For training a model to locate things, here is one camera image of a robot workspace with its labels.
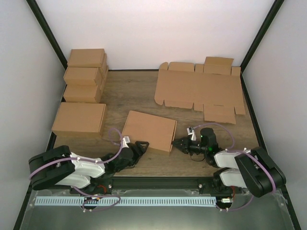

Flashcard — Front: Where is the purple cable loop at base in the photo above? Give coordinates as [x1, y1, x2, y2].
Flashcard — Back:
[71, 186, 121, 214]

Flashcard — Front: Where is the black aluminium frame rail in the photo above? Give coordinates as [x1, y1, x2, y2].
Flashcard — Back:
[81, 176, 213, 195]

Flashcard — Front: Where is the black corner post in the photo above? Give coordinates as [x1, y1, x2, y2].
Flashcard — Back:
[240, 0, 286, 72]
[26, 0, 68, 69]

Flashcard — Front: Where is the light blue slotted cable duct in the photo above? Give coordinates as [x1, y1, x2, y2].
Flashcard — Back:
[34, 196, 216, 207]

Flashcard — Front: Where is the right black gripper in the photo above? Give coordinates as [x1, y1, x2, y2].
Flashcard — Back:
[172, 136, 208, 156]

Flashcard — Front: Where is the right black corner post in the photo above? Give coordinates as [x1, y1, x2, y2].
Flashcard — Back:
[240, 0, 286, 72]

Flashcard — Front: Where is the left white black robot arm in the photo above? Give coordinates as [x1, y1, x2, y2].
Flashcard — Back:
[28, 137, 150, 194]

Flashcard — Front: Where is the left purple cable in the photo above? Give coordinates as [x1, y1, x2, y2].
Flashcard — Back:
[28, 127, 128, 183]

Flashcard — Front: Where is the stack of flat cardboard blanks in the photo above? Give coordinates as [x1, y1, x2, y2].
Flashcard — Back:
[154, 57, 246, 124]

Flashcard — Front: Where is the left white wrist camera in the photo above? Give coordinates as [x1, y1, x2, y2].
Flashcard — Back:
[121, 136, 130, 148]

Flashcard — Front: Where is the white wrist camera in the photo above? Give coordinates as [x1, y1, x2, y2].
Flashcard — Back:
[187, 126, 197, 141]
[121, 136, 130, 148]

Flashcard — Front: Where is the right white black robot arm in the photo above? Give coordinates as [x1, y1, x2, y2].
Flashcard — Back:
[172, 127, 286, 197]

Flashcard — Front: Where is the large front folded cardboard box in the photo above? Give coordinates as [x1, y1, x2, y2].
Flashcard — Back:
[52, 102, 106, 138]

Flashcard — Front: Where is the left black corner post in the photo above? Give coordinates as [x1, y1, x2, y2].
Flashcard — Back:
[26, 0, 68, 69]

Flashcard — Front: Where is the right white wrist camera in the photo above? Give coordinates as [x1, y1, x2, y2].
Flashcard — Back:
[187, 126, 197, 141]

